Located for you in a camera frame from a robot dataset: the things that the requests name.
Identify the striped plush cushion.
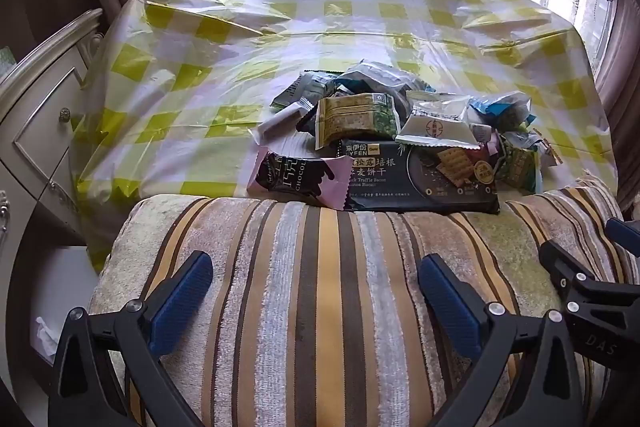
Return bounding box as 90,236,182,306
87,177,640,427

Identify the white crumpled paper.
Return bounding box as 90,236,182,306
30,314,63,363

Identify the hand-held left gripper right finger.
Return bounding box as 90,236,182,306
417,254,601,427

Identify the yellow checked plastic tablecloth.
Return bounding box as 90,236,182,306
70,0,621,268

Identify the pile of snack packets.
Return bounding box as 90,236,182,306
270,62,563,195

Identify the mauve snack bar packet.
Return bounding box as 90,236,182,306
250,99,317,145

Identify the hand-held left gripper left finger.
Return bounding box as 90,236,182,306
47,251,216,427

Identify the white dresser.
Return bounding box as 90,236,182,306
0,9,106,248

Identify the mauve patterned curtain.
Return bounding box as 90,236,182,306
592,0,640,212

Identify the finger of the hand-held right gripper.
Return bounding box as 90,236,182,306
606,217,640,254
539,239,640,308

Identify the pink chocolate packet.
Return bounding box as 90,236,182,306
248,146,353,210

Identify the black cracker package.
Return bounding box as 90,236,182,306
340,139,501,214

